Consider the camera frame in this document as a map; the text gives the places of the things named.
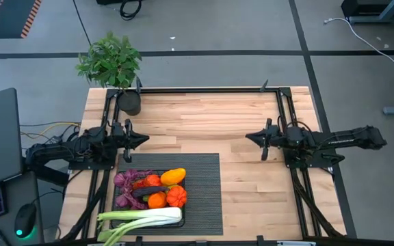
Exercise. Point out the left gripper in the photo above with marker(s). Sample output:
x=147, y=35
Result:
x=120, y=138

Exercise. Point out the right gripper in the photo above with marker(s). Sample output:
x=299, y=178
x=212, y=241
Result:
x=286, y=140

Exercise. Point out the purple beet bunch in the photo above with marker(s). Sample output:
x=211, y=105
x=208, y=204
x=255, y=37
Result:
x=125, y=181

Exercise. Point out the yellow bell pepper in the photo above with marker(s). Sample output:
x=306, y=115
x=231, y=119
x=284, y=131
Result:
x=173, y=176

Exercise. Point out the dark purple eggplant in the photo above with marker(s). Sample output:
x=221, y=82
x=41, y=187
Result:
x=149, y=191

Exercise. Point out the round orange fruit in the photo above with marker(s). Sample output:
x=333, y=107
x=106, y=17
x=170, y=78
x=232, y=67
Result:
x=157, y=200

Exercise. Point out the white and green leek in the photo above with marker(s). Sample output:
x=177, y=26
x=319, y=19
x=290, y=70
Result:
x=149, y=213

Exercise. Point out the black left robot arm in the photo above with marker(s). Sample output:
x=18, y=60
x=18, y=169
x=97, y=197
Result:
x=56, y=152

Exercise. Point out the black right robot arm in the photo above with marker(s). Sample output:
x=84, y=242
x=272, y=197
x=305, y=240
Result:
x=347, y=138

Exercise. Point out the grey woven placemat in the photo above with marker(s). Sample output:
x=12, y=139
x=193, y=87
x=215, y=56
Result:
x=204, y=191

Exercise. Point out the potted green plant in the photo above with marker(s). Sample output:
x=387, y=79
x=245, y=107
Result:
x=109, y=61

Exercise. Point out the black power adapter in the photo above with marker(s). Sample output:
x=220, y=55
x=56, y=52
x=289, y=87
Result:
x=54, y=140

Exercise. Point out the dark side desk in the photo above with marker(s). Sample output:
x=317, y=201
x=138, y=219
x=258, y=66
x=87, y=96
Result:
x=36, y=184

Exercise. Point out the black computer mouse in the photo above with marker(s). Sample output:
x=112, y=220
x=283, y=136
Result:
x=25, y=218

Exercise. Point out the black desk base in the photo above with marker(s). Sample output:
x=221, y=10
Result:
x=371, y=8

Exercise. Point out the orange striped floor mat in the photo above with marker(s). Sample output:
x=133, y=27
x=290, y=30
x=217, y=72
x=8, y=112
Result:
x=5, y=17

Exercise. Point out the black aluminium table frame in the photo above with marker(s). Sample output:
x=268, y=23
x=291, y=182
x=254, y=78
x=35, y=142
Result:
x=210, y=90

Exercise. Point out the black table-edge camera box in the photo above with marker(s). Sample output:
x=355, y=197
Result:
x=201, y=243

